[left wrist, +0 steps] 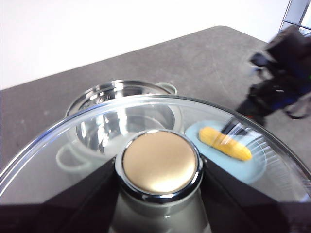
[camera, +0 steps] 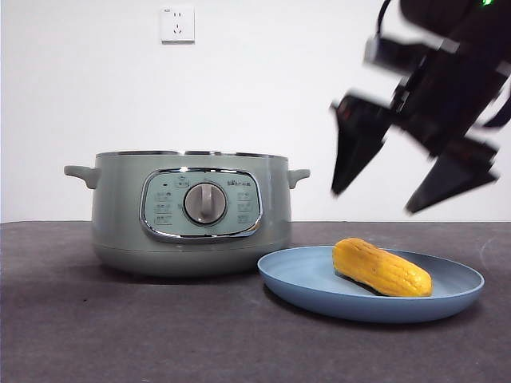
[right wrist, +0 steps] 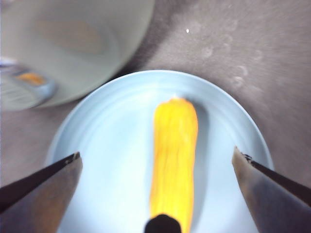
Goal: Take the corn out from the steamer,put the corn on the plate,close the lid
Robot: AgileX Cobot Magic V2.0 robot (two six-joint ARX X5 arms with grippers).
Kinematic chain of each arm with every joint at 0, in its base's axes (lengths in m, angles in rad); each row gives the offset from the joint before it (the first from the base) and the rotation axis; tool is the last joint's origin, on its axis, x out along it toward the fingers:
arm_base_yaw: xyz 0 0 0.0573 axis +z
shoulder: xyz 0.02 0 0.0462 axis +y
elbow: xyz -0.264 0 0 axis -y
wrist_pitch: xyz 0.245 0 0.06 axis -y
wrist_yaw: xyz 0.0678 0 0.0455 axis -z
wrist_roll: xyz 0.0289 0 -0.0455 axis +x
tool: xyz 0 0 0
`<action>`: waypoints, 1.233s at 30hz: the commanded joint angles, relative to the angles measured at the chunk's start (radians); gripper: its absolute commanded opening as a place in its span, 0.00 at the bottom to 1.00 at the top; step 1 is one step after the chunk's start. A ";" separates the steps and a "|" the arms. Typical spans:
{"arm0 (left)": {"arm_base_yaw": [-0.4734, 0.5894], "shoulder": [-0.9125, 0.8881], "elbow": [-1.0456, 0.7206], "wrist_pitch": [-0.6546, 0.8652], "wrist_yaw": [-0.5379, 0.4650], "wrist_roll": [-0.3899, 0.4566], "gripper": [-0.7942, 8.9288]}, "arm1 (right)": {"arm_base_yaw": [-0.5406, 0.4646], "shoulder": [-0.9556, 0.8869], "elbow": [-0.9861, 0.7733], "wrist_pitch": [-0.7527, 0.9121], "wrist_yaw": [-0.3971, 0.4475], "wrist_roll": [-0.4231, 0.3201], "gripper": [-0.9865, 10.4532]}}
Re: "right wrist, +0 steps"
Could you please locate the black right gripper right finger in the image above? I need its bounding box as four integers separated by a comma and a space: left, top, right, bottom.
232, 145, 311, 233

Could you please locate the pale green electric steamer pot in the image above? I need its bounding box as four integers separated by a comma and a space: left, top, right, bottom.
0, 0, 156, 111

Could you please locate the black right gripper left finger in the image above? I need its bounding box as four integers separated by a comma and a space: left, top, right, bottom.
0, 151, 83, 233

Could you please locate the black rounded stub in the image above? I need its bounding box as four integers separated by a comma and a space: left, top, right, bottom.
144, 213, 182, 233

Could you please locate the yellow corn cob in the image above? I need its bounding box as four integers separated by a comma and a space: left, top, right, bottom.
149, 96, 199, 233

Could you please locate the blue round plate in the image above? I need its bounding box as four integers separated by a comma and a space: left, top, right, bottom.
45, 69, 275, 233

